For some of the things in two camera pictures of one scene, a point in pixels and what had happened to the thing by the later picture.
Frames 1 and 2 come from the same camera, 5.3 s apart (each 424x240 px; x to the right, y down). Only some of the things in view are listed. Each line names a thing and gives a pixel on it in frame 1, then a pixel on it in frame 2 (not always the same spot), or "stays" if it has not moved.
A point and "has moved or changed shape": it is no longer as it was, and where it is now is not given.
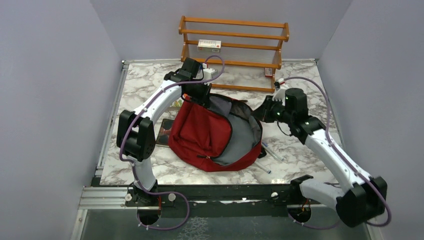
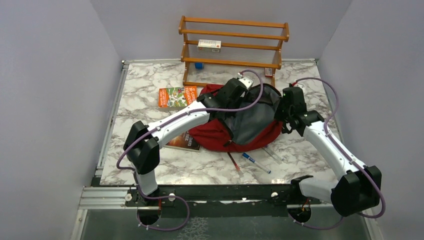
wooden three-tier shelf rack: (246, 54) stays
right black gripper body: (273, 111) to (282, 112)
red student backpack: (226, 135) has moved or changed shape
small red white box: (268, 72) stays
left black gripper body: (198, 92) to (235, 104)
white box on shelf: (209, 45) stays
